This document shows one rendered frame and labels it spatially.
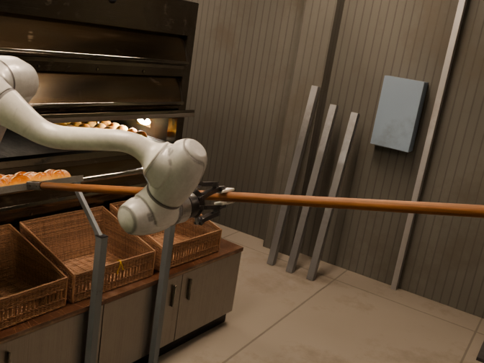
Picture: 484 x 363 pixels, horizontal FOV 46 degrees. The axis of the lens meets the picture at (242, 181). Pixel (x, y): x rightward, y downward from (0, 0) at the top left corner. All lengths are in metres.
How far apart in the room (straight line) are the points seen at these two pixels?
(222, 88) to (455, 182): 2.40
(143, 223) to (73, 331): 1.57
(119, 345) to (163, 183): 1.94
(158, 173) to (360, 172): 3.90
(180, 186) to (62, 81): 1.86
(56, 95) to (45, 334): 1.20
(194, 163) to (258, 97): 4.22
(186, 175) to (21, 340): 1.57
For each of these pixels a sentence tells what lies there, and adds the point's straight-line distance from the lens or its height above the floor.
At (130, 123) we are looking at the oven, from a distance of 4.11.
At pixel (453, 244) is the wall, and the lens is 5.06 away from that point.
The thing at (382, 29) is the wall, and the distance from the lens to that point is 5.08.
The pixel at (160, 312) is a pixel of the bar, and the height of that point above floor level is 0.40.
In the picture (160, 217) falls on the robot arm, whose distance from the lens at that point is 1.44.
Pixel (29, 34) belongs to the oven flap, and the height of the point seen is 1.80.
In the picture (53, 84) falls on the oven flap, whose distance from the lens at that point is 3.11.
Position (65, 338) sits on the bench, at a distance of 2.92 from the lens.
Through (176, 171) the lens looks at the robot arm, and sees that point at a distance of 1.35.
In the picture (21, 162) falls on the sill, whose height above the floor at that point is 1.16.
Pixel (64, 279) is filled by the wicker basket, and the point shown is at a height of 0.73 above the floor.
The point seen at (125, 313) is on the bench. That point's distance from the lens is 3.15.
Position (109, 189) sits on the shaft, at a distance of 2.08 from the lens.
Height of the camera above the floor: 1.96
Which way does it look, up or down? 15 degrees down
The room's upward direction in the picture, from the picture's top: 9 degrees clockwise
